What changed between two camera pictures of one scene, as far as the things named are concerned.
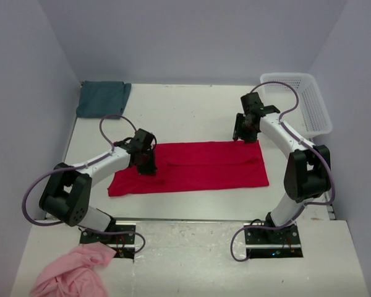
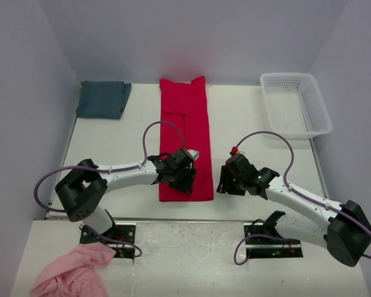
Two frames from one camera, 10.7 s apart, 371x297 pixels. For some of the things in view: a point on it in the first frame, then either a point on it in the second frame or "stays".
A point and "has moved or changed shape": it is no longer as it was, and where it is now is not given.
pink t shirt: [75, 273] stays
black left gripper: [146, 164] to [184, 181]
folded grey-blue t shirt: [101, 99] stays
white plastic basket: [310, 117] stays
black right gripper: [244, 130] to [227, 184]
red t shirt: [195, 166] has moved or changed shape
